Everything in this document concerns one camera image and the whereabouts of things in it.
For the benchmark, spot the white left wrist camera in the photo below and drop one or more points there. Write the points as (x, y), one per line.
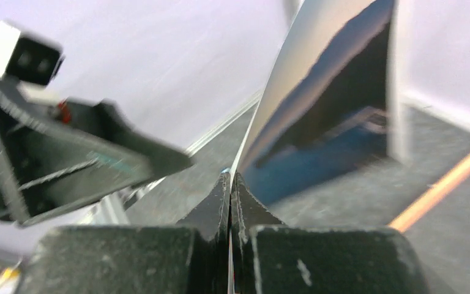
(27, 56)

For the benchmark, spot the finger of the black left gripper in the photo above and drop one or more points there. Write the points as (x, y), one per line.
(106, 121)

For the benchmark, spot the mountain sea photo print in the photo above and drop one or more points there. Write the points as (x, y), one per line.
(323, 113)

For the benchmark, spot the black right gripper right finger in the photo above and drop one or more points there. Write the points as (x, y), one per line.
(271, 257)

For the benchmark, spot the aluminium rail at front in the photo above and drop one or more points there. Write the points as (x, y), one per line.
(110, 210)

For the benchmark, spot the pink wooden picture frame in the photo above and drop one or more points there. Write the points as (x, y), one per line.
(433, 196)

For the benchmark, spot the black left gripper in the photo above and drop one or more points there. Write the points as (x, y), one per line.
(49, 168)

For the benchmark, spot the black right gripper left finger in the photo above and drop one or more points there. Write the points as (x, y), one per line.
(191, 256)

